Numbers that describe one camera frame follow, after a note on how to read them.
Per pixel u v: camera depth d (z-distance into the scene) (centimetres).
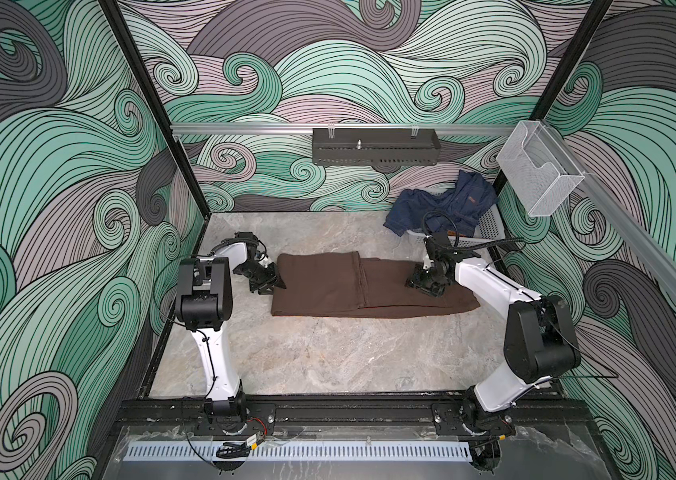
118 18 72
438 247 73
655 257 57
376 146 96
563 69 80
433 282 76
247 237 92
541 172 80
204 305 55
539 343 45
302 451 70
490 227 108
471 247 66
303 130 94
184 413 72
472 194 110
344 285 98
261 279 86
